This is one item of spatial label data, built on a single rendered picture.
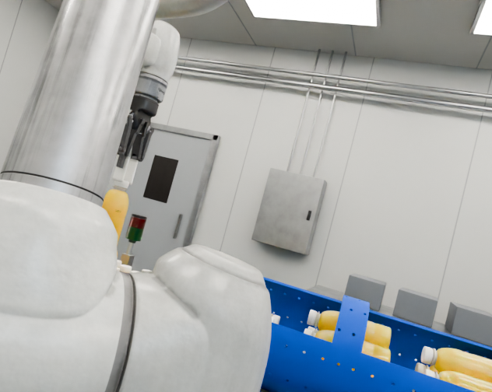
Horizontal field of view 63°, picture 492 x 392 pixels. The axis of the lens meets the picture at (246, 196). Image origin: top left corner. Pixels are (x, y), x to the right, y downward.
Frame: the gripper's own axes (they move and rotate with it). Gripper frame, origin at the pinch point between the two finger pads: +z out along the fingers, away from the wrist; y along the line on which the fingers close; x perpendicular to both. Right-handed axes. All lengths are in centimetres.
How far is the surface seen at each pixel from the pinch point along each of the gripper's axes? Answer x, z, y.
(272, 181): 35, -42, 325
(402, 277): -113, 20, 337
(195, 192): 129, -11, 350
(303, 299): -52, 22, 23
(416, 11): -65, -200, 246
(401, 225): -102, -29, 337
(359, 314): -67, 19, 5
